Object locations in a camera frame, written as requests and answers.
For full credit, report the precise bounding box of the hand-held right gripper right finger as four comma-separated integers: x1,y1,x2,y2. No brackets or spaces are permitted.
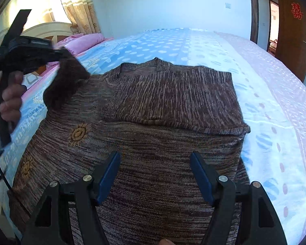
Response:
189,150,288,245

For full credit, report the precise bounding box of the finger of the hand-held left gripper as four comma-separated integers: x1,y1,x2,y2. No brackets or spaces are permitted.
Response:
47,47,76,66

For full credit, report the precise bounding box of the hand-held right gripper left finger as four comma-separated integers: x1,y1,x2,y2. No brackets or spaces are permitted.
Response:
20,150,122,245

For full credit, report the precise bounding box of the brown knit sweater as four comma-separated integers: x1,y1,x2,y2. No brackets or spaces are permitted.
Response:
9,46,252,245

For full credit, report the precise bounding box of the person's left hand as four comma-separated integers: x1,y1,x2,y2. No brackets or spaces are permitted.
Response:
0,70,28,133

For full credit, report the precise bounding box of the pink folded quilt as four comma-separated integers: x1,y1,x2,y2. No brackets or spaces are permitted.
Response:
47,33,115,57

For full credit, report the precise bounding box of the white purple patterned pillow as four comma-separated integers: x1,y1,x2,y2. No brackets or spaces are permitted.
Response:
22,72,42,90

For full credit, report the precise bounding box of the cream wooden headboard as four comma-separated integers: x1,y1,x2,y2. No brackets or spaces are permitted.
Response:
0,22,73,47

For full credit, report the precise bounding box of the yellow patterned curtain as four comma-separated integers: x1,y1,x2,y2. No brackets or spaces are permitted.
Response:
5,0,102,35

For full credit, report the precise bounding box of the blue pink patterned bed sheet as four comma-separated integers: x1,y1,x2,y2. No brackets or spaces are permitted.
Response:
0,27,306,243

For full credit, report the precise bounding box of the brown wooden door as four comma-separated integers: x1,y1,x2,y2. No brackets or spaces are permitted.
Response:
274,0,306,82

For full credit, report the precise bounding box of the dark wooden door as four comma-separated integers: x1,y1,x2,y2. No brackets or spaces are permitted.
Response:
250,0,260,44

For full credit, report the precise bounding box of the red paper door decoration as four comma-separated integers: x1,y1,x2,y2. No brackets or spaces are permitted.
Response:
291,2,304,20

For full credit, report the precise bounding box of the black cable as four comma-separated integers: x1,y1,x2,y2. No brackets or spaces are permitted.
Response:
0,145,14,192

